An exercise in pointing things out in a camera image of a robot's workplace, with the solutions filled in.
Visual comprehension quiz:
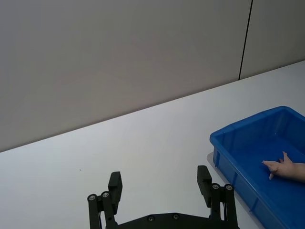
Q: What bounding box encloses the person's hand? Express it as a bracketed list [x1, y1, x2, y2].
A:
[262, 151, 305, 183]

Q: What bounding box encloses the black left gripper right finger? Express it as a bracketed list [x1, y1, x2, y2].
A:
[197, 165, 239, 229]

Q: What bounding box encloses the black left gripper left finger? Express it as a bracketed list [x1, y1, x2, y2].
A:
[87, 171, 123, 229]

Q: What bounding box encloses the blue plastic bin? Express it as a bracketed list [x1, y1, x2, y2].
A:
[209, 105, 305, 229]

